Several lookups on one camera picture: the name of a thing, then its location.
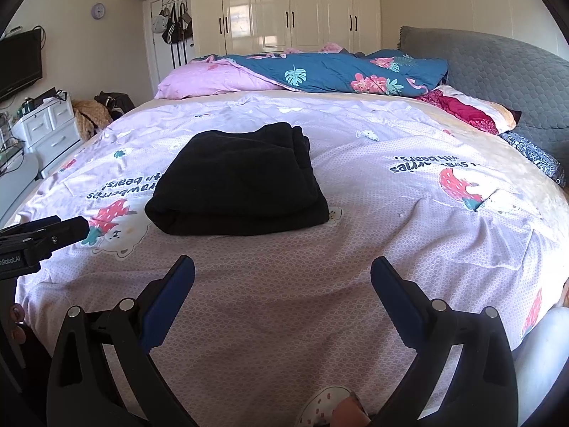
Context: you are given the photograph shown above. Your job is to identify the brown clothes pile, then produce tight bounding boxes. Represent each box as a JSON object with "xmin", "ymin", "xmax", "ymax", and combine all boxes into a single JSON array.
[{"xmin": 72, "ymin": 99, "xmax": 114, "ymax": 141}]

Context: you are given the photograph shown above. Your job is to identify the white door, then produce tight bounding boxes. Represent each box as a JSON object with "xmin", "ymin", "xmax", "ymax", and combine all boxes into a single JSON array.
[{"xmin": 143, "ymin": 0, "xmax": 196, "ymax": 94}]

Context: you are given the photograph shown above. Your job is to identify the person's right hand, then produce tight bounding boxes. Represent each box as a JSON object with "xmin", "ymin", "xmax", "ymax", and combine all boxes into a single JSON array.
[{"xmin": 333, "ymin": 393, "xmax": 371, "ymax": 427}]

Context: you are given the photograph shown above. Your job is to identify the black flat device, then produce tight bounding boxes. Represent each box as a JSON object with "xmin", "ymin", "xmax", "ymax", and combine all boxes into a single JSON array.
[{"xmin": 27, "ymin": 89, "xmax": 67, "ymax": 107}]

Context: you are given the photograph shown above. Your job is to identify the black flat television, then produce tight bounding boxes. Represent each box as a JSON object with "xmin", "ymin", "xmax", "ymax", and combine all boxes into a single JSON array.
[{"xmin": 0, "ymin": 29, "xmax": 44, "ymax": 103}]

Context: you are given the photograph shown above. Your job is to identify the grey round table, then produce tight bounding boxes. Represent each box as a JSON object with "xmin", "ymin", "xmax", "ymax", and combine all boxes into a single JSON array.
[{"xmin": 0, "ymin": 153, "xmax": 40, "ymax": 227}]

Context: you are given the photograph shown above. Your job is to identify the person's left hand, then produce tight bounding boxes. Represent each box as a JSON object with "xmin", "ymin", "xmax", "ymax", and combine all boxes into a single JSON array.
[{"xmin": 9, "ymin": 304, "xmax": 26, "ymax": 344}]

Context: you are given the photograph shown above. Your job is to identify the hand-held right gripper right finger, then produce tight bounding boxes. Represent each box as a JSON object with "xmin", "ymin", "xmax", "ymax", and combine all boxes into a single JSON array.
[{"xmin": 371, "ymin": 257, "xmax": 519, "ymax": 427}]

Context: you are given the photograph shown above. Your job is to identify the person's patterned clothing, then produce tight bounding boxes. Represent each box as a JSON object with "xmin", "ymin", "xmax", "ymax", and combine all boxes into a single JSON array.
[{"xmin": 298, "ymin": 387, "xmax": 356, "ymax": 427}]

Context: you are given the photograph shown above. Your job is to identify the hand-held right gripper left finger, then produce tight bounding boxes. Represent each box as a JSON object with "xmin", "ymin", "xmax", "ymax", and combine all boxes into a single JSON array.
[{"xmin": 47, "ymin": 255, "xmax": 196, "ymax": 427}]

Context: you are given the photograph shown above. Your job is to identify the grey quilted headboard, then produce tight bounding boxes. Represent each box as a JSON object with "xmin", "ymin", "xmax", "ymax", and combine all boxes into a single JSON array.
[{"xmin": 397, "ymin": 26, "xmax": 569, "ymax": 174}]

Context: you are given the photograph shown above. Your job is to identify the cream glossy wardrobe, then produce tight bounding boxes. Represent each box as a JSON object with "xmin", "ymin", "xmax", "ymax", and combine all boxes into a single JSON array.
[{"xmin": 190, "ymin": 0, "xmax": 382, "ymax": 60}]

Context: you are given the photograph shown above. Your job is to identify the white drawer cabinet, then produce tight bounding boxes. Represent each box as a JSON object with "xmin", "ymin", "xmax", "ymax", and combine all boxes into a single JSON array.
[{"xmin": 11, "ymin": 98, "xmax": 85, "ymax": 179}]

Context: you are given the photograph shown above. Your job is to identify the red floral pillow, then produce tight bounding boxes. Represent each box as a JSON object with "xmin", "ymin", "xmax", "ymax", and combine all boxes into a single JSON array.
[{"xmin": 415, "ymin": 84, "xmax": 523, "ymax": 136}]

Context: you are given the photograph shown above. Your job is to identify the grey hanging bag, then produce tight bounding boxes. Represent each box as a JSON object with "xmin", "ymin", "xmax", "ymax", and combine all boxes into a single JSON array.
[{"xmin": 180, "ymin": 4, "xmax": 195, "ymax": 39}]

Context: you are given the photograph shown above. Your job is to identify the white floral bed sheet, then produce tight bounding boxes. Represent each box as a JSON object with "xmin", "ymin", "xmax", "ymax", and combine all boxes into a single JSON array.
[{"xmin": 15, "ymin": 93, "xmax": 552, "ymax": 427}]

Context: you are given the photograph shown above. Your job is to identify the black striped hanging bag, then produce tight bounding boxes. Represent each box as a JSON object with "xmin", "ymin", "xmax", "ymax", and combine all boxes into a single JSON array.
[{"xmin": 162, "ymin": 4, "xmax": 183, "ymax": 45}]

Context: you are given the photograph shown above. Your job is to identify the blue patterned pillow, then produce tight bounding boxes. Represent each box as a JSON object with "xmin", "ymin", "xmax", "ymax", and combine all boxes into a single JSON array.
[{"xmin": 498, "ymin": 131, "xmax": 567, "ymax": 185}]

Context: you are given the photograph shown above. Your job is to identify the black long-sleeve sweater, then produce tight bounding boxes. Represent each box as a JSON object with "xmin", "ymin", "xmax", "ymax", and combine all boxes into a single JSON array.
[{"xmin": 144, "ymin": 121, "xmax": 330, "ymax": 236}]

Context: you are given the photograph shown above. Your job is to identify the blue floral quilt pink lining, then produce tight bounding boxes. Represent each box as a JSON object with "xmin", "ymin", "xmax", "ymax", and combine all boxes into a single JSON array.
[{"xmin": 153, "ymin": 49, "xmax": 450, "ymax": 99}]

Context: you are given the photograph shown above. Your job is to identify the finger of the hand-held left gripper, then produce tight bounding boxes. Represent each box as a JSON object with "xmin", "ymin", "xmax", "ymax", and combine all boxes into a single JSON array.
[
  {"xmin": 0, "ymin": 215, "xmax": 62, "ymax": 234},
  {"xmin": 42, "ymin": 216, "xmax": 91, "ymax": 251}
]

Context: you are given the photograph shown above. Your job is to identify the black cables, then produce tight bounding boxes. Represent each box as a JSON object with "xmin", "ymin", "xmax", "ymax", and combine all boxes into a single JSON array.
[{"xmin": 0, "ymin": 138, "xmax": 24, "ymax": 174}]

